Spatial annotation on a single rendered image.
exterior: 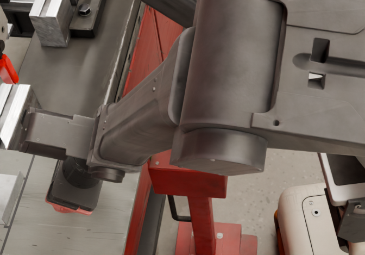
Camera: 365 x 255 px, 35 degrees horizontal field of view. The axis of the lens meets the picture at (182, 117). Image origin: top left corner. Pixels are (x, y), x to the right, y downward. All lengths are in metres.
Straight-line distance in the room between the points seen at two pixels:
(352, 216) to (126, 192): 0.35
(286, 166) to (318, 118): 1.80
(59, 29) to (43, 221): 0.47
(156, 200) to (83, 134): 1.29
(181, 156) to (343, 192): 0.57
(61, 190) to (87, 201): 0.04
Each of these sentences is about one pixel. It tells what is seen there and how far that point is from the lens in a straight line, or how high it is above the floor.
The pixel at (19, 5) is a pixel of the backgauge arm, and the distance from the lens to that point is 1.48.
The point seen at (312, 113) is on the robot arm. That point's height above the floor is 1.57.
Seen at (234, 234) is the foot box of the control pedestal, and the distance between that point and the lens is 1.84.
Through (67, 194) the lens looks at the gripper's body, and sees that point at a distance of 0.81.
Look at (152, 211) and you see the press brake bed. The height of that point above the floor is 0.05.
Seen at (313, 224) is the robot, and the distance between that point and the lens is 1.69.
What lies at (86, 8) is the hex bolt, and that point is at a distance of 1.30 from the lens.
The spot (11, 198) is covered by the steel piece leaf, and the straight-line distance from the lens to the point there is 0.95.
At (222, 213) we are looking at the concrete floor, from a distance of 2.00.
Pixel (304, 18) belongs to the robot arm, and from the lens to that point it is 0.30.
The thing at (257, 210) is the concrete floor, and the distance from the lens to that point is 2.00.
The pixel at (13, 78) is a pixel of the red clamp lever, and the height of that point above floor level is 1.12.
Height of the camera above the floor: 1.81
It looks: 55 degrees down
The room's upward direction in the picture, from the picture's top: 8 degrees counter-clockwise
